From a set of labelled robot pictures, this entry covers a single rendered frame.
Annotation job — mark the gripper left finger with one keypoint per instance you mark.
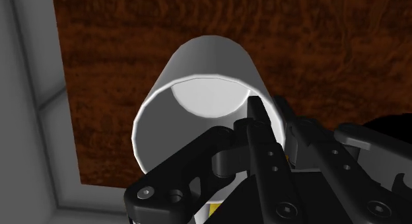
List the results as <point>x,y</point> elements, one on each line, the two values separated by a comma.
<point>180,181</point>

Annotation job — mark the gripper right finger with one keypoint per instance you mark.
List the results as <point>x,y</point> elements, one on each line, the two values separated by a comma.
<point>334,165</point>

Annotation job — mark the white cylindrical cup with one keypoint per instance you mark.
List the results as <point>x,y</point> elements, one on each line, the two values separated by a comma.
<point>206,60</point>

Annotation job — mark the brown wooden table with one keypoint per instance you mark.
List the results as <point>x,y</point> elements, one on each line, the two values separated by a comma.
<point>106,97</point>

